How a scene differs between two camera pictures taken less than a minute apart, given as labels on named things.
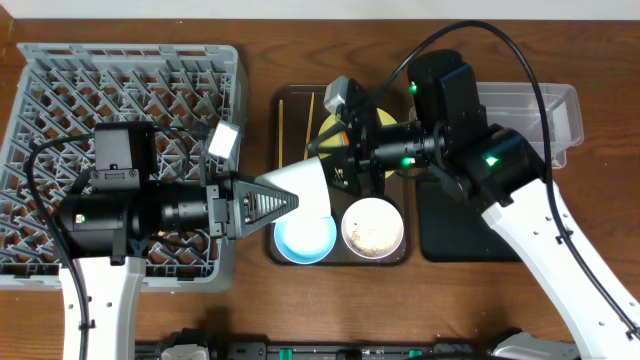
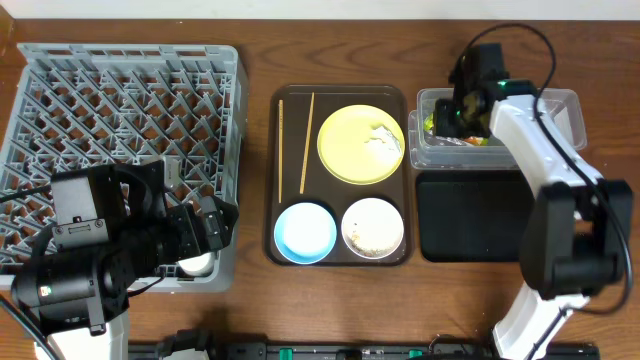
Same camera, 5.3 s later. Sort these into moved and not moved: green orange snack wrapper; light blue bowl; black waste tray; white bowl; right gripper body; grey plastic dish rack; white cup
Moved: right gripper body; white cup; green orange snack wrapper
Not moved: black waste tray; white bowl; light blue bowl; grey plastic dish rack
